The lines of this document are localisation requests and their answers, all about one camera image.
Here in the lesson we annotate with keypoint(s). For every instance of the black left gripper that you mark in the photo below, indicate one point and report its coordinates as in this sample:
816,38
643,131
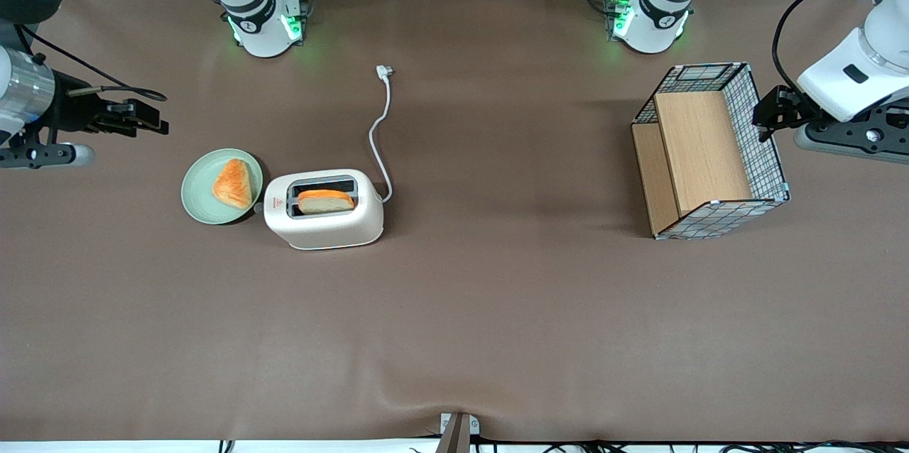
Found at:
779,107

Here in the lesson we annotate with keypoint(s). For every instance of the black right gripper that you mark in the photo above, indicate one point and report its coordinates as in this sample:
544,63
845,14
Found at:
73,111

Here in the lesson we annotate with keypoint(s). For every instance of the white two-slot toaster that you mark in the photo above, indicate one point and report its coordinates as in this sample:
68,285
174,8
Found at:
327,229

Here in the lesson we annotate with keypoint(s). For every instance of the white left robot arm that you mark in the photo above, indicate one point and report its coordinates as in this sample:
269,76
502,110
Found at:
657,16

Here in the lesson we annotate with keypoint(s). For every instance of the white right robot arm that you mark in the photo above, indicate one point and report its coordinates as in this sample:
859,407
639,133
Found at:
257,13

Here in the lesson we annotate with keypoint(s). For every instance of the pale green round plate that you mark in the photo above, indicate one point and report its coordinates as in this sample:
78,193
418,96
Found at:
199,190

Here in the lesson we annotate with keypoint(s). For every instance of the golden triangular pastry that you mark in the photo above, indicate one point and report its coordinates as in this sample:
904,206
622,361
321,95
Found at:
233,183

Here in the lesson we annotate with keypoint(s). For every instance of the bread slice with orange crust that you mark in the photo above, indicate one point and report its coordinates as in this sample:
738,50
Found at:
325,203

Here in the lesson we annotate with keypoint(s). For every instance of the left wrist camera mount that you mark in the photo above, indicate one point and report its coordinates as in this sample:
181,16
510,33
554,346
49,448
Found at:
856,137

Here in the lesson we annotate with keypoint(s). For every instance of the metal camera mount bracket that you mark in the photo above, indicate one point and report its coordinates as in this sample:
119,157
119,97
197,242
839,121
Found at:
458,433

